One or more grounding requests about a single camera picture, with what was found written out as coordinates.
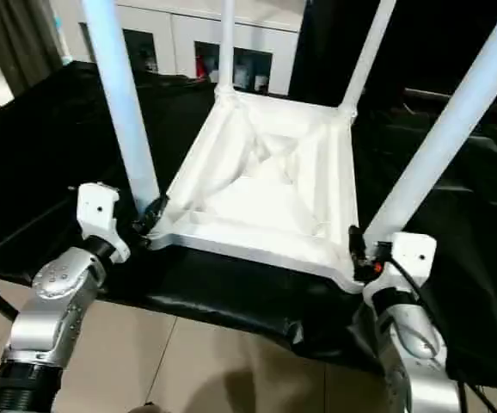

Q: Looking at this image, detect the white table top frame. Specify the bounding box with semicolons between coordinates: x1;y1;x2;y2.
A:
144;86;380;295

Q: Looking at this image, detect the white plastic table leg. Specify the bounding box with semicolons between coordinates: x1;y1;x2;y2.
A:
80;0;163;218
338;0;398;120
218;0;237;96
362;24;497;252

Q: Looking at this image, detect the black work mat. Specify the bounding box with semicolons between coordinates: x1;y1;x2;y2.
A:
0;60;497;392

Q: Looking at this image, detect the white glass-door cabinet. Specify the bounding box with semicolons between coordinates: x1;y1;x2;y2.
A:
51;0;306;94

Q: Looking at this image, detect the grey curtain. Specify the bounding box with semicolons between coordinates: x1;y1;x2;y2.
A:
0;0;73;104

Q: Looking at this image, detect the black metal rail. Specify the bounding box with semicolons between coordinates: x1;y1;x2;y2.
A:
402;85;460;104

